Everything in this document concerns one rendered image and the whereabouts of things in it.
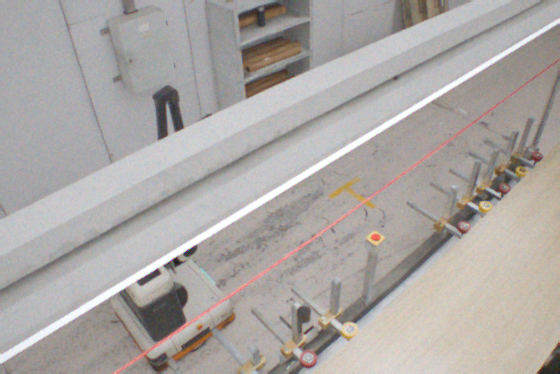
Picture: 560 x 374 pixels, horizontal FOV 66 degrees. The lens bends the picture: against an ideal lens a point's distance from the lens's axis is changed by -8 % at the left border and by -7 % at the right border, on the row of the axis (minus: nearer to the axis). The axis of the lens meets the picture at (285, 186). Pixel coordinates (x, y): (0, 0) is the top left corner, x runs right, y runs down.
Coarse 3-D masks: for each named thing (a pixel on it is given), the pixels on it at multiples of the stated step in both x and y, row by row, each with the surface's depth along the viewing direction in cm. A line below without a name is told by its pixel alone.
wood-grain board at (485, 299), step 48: (528, 192) 285; (480, 240) 256; (528, 240) 255; (432, 288) 233; (480, 288) 232; (528, 288) 230; (384, 336) 214; (432, 336) 212; (480, 336) 211; (528, 336) 209
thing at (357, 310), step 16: (496, 176) 328; (432, 240) 284; (416, 256) 275; (400, 272) 267; (384, 288) 259; (352, 304) 252; (368, 304) 251; (352, 320) 245; (320, 336) 238; (336, 336) 240; (320, 352) 237; (272, 368) 225; (288, 368) 224
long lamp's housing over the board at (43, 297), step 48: (480, 48) 113; (384, 96) 94; (288, 144) 82; (336, 144) 87; (192, 192) 73; (240, 192) 76; (96, 240) 66; (144, 240) 68; (48, 288) 60; (96, 288) 64; (0, 336) 57
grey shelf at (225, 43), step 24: (216, 0) 384; (240, 0) 381; (264, 0) 379; (288, 0) 439; (312, 0) 413; (216, 24) 392; (288, 24) 411; (312, 24) 429; (216, 48) 411; (240, 48) 386; (312, 48) 446; (216, 72) 432; (240, 72) 400; (264, 72) 420; (288, 72) 495; (240, 96) 418
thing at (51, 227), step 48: (480, 0) 115; (528, 0) 122; (384, 48) 93; (432, 48) 99; (288, 96) 79; (336, 96) 84; (192, 144) 69; (240, 144) 73; (96, 192) 62; (144, 192) 65; (0, 240) 56; (48, 240) 57; (0, 288) 56
